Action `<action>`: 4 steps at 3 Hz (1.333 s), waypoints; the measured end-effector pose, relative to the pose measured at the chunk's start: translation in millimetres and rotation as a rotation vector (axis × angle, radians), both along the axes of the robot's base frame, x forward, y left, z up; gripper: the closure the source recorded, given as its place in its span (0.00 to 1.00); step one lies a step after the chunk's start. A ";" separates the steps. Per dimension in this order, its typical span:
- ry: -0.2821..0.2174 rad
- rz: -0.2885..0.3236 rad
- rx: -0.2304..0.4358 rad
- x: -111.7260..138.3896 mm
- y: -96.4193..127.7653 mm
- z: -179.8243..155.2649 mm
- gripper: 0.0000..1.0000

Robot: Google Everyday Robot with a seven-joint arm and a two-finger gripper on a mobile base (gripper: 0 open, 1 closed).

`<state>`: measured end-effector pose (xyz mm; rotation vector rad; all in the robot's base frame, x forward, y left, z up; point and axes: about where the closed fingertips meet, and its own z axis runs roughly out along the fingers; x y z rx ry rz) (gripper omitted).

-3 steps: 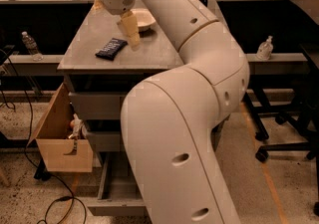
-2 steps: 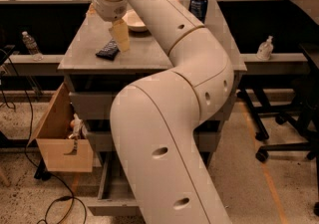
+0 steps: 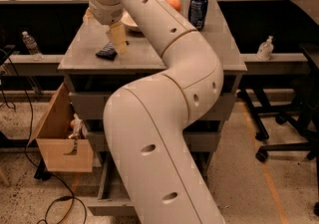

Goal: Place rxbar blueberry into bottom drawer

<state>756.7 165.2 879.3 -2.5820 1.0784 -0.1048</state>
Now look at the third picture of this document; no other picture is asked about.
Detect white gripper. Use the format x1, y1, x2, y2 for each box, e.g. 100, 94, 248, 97
83, 0, 127, 55

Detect dark blue rxbar wrapper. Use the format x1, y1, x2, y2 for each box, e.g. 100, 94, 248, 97
96, 42, 127, 61

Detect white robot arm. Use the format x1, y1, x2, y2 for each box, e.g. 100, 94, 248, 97
89, 0, 225, 224

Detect grey top drawer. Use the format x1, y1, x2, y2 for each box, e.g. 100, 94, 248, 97
69, 92, 236, 120

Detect grey middle drawer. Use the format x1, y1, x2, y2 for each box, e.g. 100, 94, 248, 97
85, 131, 220, 152

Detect grey open bottom drawer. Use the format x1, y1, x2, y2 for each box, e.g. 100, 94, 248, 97
87, 151, 213, 217

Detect white bowl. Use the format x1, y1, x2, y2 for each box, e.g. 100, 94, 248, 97
121, 11, 140, 32

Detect orange fruit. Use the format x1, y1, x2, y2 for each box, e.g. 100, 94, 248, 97
166, 0, 181, 12

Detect clear plastic water bottle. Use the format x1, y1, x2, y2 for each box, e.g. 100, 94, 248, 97
22, 31, 43, 62

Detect blue soda can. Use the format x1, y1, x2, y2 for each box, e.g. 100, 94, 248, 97
188, 0, 208, 30

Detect items inside cardboard box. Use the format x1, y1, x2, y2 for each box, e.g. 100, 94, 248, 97
68, 114, 85, 139

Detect open cardboard box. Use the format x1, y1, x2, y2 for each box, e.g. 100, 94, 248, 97
28, 84, 93, 172

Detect black rolling chair base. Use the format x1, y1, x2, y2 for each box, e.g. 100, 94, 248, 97
238, 90, 318, 224

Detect black floor cable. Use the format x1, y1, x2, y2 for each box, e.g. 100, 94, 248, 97
0, 48, 88, 224

